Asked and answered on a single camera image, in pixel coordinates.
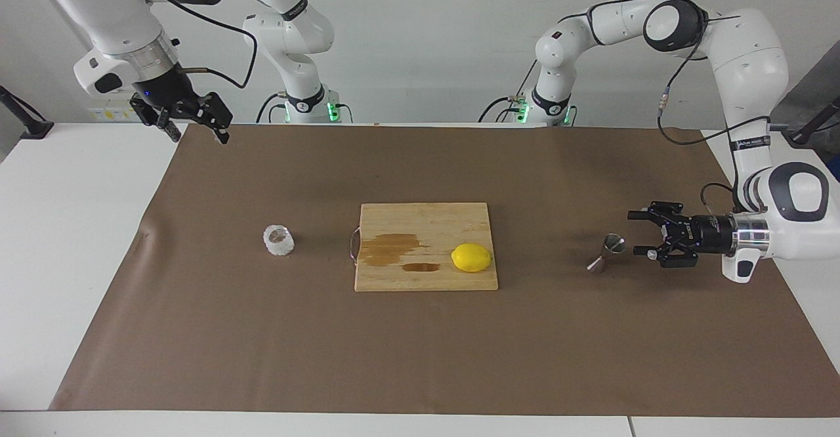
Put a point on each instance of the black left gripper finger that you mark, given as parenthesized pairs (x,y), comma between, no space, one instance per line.
(663,214)
(672,256)

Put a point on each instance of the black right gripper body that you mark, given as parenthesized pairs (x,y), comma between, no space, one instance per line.
(164,92)

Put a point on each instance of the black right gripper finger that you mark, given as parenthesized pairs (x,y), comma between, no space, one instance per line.
(154,114)
(216,112)

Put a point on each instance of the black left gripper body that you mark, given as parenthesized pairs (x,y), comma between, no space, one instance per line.
(709,235)

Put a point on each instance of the steel jigger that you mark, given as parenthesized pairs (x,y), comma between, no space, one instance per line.
(613,245)

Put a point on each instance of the small clear glass cup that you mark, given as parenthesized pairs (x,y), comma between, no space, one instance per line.
(279,243)

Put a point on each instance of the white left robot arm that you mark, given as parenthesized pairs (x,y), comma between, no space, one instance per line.
(748,50)

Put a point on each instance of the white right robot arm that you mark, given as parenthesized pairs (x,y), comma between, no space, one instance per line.
(289,30)

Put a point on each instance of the black stand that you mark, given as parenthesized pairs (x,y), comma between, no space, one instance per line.
(36,128)
(804,136)

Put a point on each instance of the brown paper table mat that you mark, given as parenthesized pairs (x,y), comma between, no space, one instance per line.
(590,358)

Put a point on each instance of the blue object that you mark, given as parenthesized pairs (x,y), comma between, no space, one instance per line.
(837,168)

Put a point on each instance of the dark grey partition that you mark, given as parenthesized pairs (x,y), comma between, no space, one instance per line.
(810,96)

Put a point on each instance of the yellow lemon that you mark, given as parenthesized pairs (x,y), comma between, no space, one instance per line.
(471,258)

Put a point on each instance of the wooden cutting board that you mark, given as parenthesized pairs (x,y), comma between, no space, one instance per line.
(459,220)

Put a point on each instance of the white wall outlet strip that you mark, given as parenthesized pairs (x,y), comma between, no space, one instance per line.
(108,114)

